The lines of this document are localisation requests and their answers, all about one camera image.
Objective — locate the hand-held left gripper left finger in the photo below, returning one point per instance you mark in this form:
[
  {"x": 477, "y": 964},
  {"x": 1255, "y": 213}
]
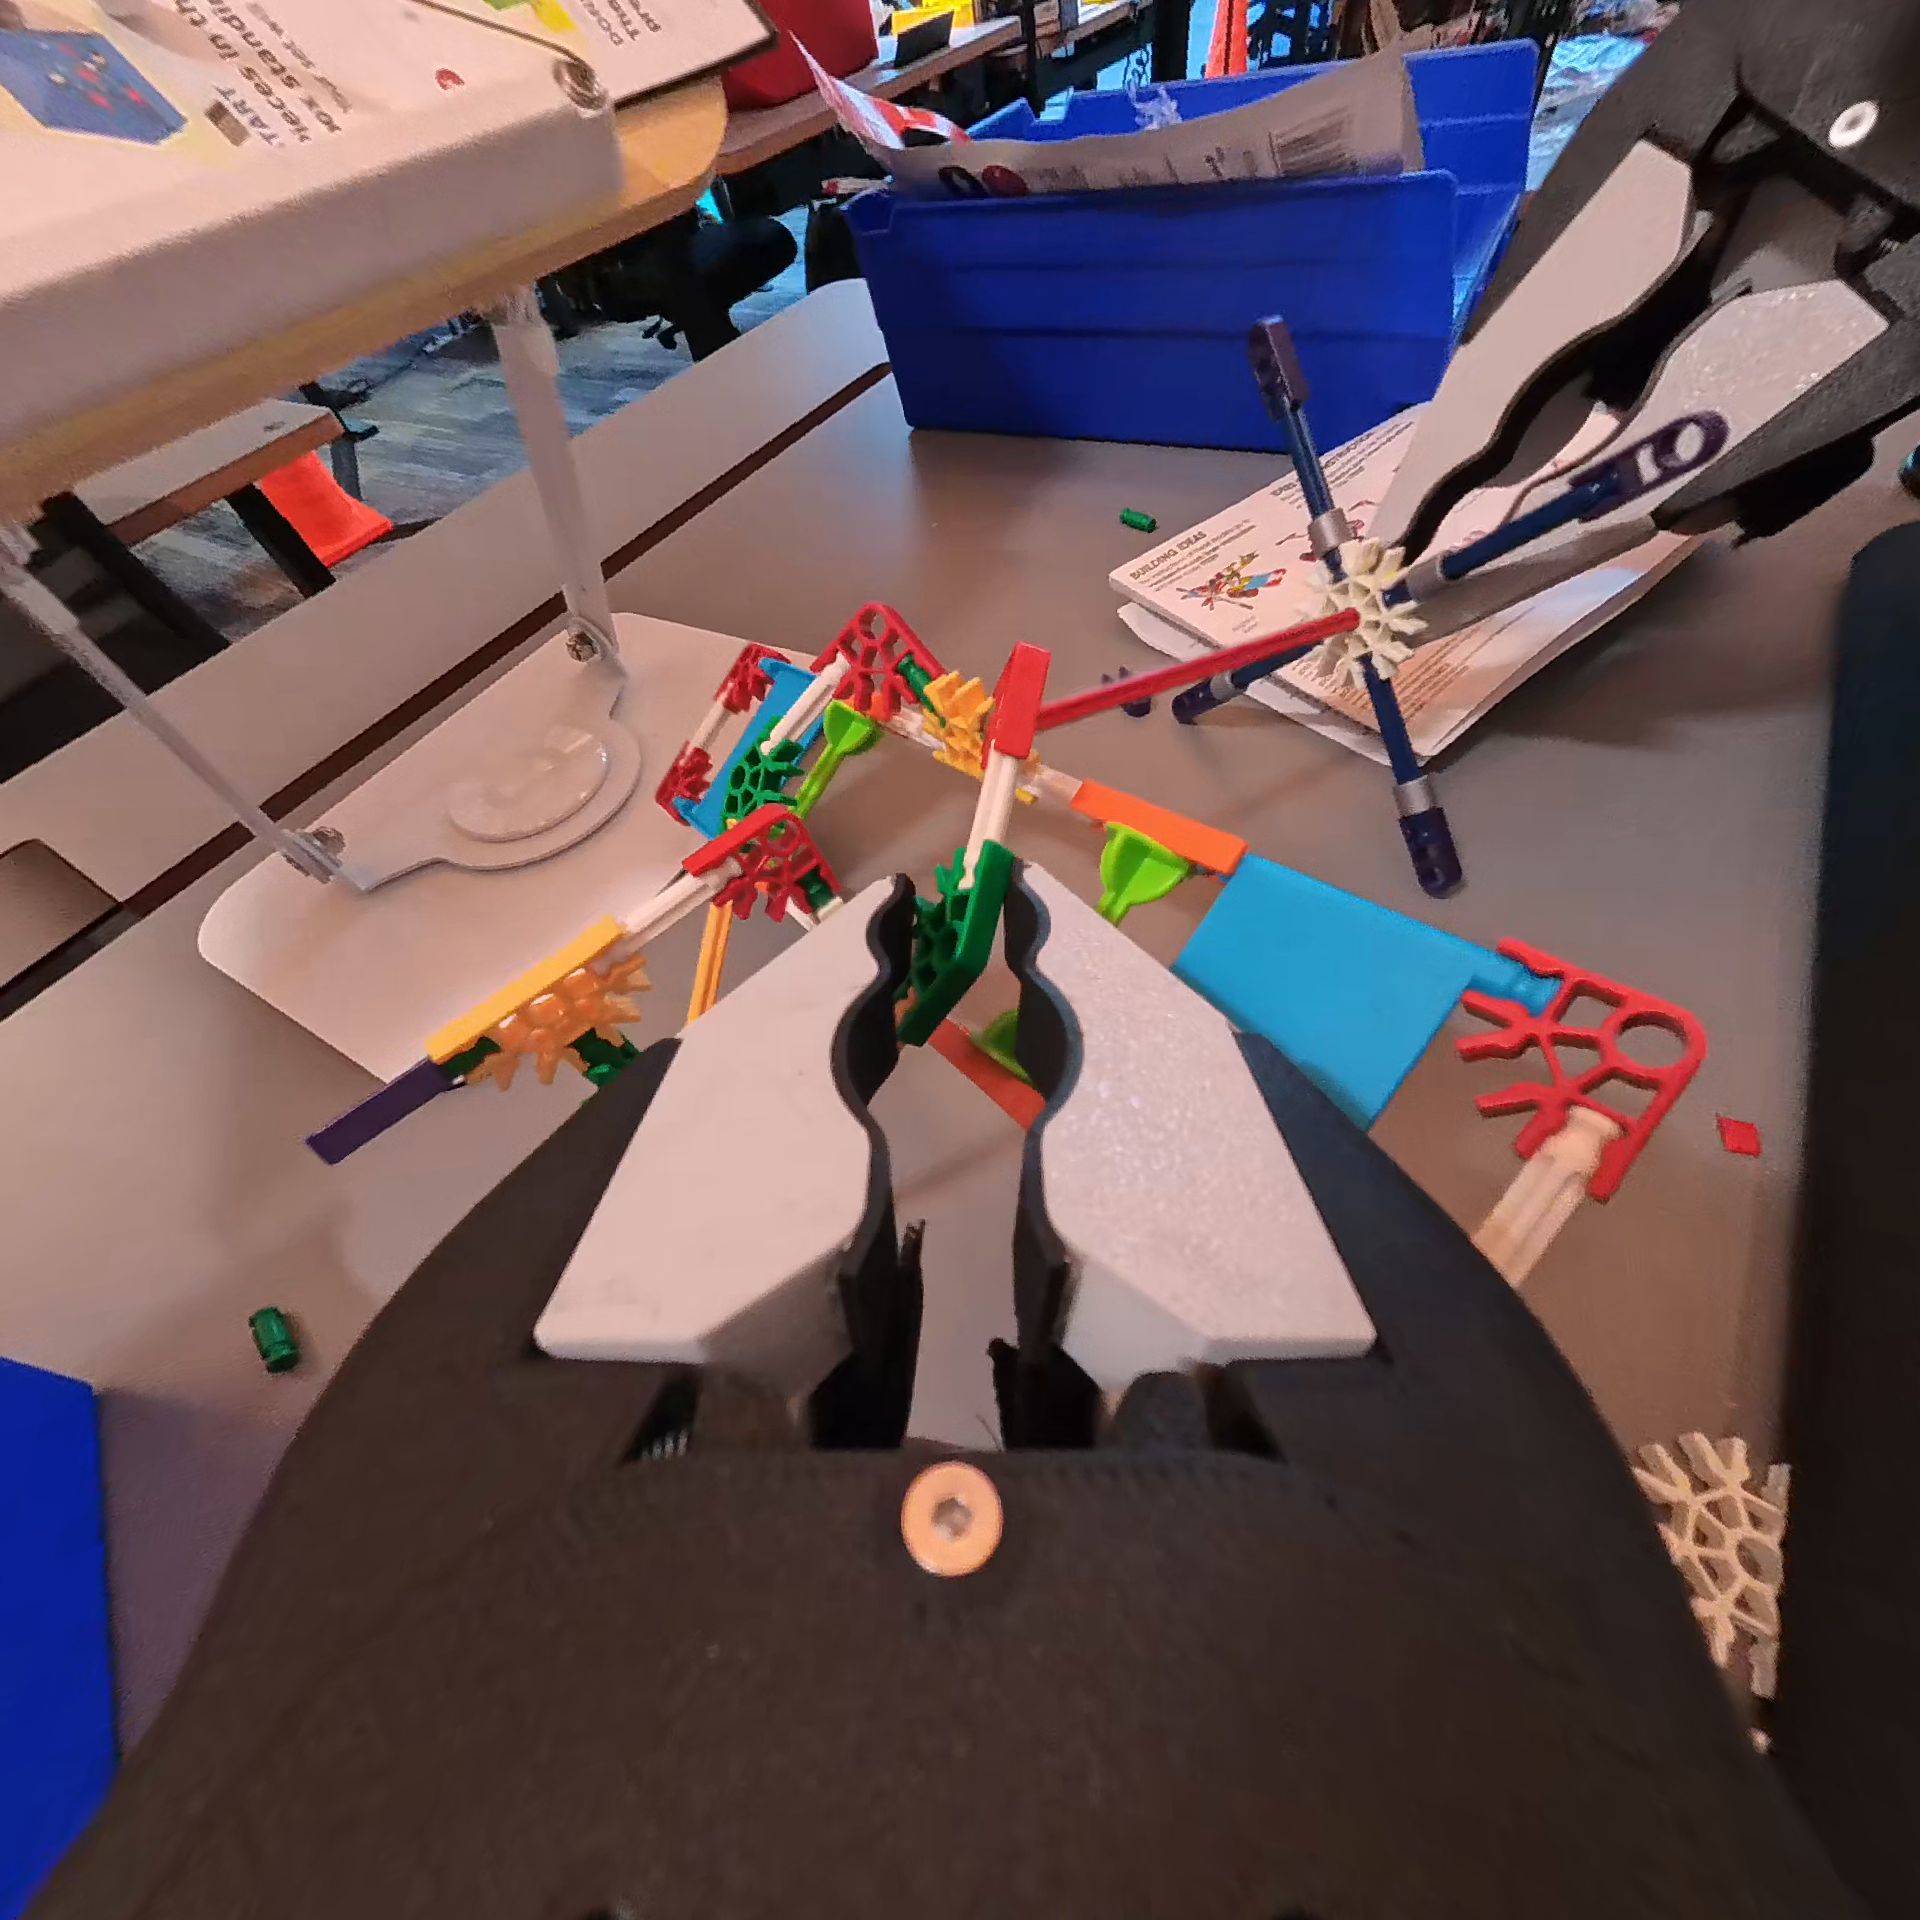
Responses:
[{"x": 720, "y": 1169}]

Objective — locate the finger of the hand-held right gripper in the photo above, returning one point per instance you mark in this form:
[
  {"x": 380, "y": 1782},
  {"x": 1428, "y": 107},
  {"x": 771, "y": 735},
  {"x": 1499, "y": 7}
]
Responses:
[
  {"x": 1783, "y": 366},
  {"x": 1558, "y": 303}
]

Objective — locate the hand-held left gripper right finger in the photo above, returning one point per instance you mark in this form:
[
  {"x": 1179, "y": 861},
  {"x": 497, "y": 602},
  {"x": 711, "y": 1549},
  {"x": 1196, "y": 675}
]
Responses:
[{"x": 1185, "y": 1187}]

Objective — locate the colourful construction toy airplane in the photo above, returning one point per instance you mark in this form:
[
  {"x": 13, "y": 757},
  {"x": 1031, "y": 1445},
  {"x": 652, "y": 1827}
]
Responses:
[{"x": 1320, "y": 976}]

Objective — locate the white instruction booklet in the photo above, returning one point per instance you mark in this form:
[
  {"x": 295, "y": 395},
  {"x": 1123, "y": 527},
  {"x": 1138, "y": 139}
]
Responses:
[{"x": 1499, "y": 684}]

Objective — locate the white metal stand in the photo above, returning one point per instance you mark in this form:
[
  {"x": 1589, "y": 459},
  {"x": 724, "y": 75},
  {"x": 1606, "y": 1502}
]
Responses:
[{"x": 377, "y": 944}]

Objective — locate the tiny red plastic chip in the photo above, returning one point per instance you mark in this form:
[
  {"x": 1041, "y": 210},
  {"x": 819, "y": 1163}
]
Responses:
[{"x": 1737, "y": 1136}]

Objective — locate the white snowflake connector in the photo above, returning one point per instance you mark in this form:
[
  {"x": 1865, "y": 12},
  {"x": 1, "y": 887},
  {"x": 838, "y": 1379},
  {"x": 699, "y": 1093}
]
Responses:
[
  {"x": 1742, "y": 1643},
  {"x": 1704, "y": 1495}
]

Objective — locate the orange traffic cone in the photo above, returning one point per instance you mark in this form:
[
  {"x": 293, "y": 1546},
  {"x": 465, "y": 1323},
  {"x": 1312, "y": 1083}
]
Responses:
[{"x": 323, "y": 512}]

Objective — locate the red storage box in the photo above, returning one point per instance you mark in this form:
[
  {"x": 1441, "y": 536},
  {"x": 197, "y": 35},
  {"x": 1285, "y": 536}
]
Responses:
[{"x": 783, "y": 66}]

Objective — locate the black office chair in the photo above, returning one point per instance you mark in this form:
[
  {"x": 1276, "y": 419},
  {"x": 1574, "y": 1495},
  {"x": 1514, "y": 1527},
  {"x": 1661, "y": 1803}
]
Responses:
[{"x": 720, "y": 263}]

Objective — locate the white printed box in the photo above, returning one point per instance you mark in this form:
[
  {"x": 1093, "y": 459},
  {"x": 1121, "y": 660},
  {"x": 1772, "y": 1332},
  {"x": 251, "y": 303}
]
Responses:
[{"x": 303, "y": 195}]

